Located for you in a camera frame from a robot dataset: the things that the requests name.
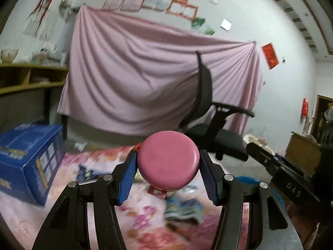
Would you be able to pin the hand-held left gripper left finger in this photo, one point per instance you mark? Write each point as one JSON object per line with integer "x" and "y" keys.
{"x": 127, "y": 181}

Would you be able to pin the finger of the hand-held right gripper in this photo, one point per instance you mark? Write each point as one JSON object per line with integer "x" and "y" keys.
{"x": 261, "y": 157}

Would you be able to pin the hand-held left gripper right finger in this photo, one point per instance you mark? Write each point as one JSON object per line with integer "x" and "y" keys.
{"x": 210, "y": 181}

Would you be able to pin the white plastic piece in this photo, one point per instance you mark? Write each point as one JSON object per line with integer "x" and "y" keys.
{"x": 253, "y": 139}

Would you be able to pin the pink round plastic lid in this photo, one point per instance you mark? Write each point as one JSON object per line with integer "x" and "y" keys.
{"x": 167, "y": 160}

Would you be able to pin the person's right hand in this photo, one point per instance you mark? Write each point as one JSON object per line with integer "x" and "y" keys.
{"x": 303, "y": 224}

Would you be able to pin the dark blue snack wrapper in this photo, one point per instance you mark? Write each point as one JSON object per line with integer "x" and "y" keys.
{"x": 89, "y": 174}

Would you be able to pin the blue green snack wrapper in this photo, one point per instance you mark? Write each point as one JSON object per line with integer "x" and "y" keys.
{"x": 184, "y": 209}

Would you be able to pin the pink printed blanket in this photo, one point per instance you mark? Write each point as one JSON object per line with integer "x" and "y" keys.
{"x": 145, "y": 218}

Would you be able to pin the wooden cabinet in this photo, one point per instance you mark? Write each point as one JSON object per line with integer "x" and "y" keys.
{"x": 303, "y": 145}

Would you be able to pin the white crumpled paper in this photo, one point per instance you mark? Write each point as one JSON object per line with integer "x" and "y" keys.
{"x": 80, "y": 145}

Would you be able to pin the small red door banner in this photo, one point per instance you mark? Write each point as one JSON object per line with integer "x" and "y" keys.
{"x": 305, "y": 108}

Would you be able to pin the black office chair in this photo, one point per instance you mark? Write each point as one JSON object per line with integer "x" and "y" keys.
{"x": 205, "y": 88}

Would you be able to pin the pink hanging cloth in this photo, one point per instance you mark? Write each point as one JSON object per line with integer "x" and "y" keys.
{"x": 130, "y": 83}

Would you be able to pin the blue cardboard box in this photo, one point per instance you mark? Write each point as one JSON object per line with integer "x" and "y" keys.
{"x": 26, "y": 161}

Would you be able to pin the patterned bowl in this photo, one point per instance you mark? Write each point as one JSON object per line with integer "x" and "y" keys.
{"x": 9, "y": 54}

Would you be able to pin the wooden door frame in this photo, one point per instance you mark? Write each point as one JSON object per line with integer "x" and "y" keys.
{"x": 324, "y": 114}

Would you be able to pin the red paper wall sign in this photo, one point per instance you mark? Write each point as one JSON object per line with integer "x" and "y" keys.
{"x": 270, "y": 56}

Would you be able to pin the wooden wall shelf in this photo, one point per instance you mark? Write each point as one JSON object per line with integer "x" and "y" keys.
{"x": 33, "y": 83}

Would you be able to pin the green wall picture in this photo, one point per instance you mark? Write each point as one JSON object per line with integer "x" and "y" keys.
{"x": 203, "y": 26}

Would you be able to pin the wall electrical box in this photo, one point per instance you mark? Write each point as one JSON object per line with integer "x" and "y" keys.
{"x": 68, "y": 6}

